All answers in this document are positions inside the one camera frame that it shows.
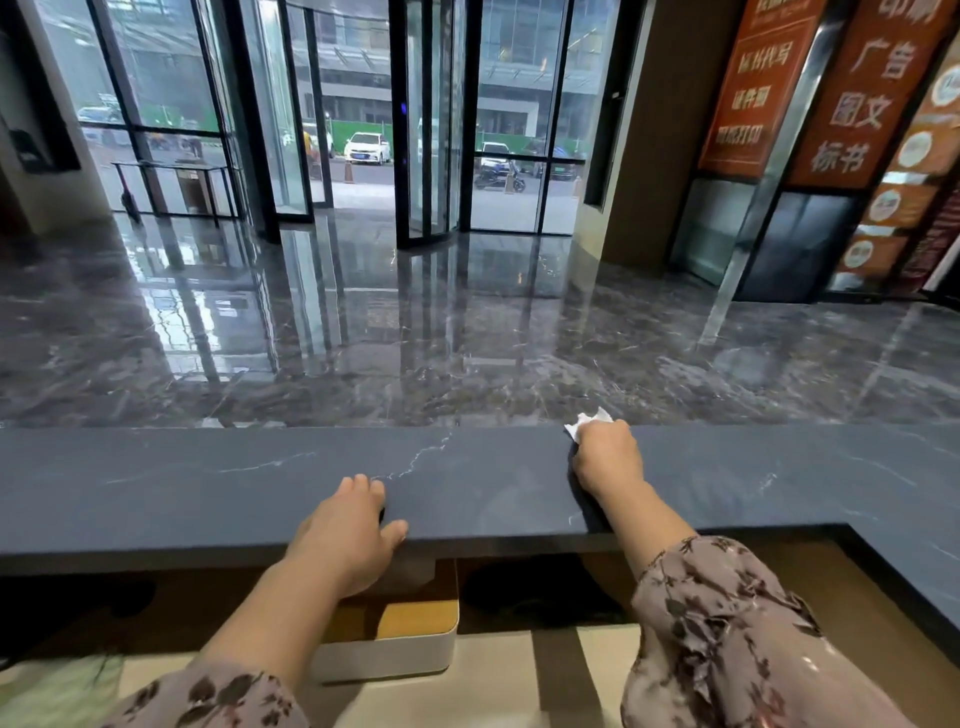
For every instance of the person's left middle finger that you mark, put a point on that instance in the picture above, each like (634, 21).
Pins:
(359, 486)

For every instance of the person's left forearm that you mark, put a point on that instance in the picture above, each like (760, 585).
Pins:
(247, 637)

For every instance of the white car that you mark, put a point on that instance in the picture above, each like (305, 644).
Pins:
(495, 155)
(367, 148)

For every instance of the white tissue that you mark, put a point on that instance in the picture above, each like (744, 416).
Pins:
(586, 421)

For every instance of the green construction fence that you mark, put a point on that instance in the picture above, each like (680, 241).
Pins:
(352, 129)

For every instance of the person's left thumb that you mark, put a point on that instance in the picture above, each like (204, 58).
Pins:
(394, 534)

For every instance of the dark parked car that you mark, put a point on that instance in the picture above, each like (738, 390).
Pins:
(559, 161)

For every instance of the person's right fingers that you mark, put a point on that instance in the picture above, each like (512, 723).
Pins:
(604, 433)

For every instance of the black scooter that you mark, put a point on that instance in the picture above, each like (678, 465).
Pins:
(496, 178)

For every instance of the person's right forearm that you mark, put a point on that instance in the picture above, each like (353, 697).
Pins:
(712, 615)

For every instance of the glass revolving door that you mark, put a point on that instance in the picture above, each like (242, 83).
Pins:
(429, 112)

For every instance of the person's left hand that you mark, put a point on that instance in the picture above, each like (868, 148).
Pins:
(337, 540)

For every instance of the narrow orange banner sign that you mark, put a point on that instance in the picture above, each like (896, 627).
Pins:
(754, 82)

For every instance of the light green cloth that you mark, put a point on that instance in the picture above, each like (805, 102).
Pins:
(52, 694)

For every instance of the orange banner with round pictures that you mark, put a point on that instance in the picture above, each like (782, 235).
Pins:
(900, 195)

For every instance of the wide orange banner sign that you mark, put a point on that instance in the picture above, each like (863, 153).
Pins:
(870, 97)

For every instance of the white and yellow storage box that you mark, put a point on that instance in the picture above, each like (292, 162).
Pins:
(405, 637)

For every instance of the person's right hand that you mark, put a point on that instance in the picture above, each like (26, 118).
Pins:
(609, 465)

